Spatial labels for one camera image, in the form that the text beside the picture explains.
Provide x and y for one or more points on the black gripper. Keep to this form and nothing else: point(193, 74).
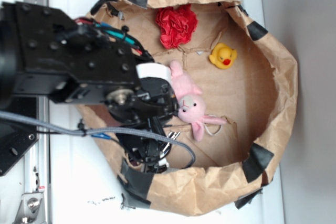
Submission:
point(147, 107)

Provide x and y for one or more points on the silver keys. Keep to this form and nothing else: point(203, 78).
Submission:
point(172, 136)

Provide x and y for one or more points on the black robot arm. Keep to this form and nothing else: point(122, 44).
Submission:
point(45, 53)

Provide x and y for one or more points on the pink plush bunny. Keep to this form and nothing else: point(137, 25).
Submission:
point(192, 106)

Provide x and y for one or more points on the red crumpled paper flower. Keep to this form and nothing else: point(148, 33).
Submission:
point(176, 25)

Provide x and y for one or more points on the yellow rubber duck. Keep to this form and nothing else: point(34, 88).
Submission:
point(223, 56)

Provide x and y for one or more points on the brown paper bag tray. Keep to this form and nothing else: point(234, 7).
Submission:
point(257, 96)

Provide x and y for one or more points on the white tray base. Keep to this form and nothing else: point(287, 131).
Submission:
point(85, 190)

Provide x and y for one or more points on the aluminium frame rail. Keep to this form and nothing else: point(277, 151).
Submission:
point(37, 164)

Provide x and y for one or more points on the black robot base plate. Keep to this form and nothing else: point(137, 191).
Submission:
point(17, 138)

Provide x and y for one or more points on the metal corner bracket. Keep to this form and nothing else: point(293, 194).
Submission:
point(31, 209)

